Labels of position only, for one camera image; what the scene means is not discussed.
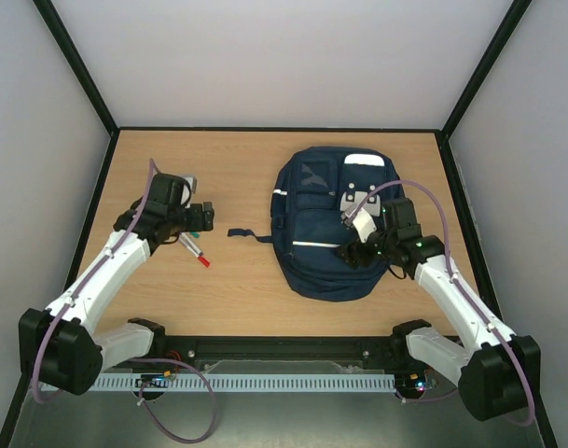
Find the light blue cable duct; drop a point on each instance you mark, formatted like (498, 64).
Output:
(255, 383)

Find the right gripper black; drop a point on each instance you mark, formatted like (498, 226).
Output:
(354, 254)

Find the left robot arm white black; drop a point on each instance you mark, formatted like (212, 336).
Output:
(60, 345)

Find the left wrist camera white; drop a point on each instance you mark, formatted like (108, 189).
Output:
(189, 189)

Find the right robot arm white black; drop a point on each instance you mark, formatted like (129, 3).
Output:
(494, 371)

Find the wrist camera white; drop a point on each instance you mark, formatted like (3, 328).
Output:
(189, 189)
(356, 217)

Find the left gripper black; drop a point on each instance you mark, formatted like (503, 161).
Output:
(204, 220)

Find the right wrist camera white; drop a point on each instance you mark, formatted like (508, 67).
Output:
(356, 217)

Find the navy blue backpack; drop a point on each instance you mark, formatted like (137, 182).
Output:
(311, 192)

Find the red cap marker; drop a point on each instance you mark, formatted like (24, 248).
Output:
(189, 245)

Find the black aluminium frame rail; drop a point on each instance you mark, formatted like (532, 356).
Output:
(370, 353)

